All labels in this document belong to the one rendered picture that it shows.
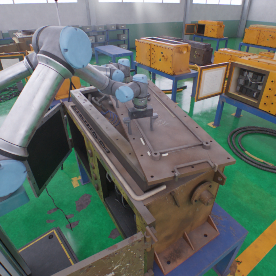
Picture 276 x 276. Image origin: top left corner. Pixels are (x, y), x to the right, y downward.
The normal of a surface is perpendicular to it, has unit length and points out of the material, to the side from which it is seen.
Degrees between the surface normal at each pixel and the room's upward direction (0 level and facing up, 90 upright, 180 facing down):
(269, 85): 90
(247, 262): 0
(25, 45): 90
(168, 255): 0
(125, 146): 0
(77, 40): 85
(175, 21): 90
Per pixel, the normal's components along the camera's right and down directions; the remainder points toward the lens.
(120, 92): -0.56, 0.45
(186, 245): 0.00, -0.84
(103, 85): 0.60, 0.66
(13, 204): 0.67, 0.40
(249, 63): -0.84, 0.29
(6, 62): 0.26, 0.52
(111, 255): 0.48, 0.47
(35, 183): 0.99, 0.08
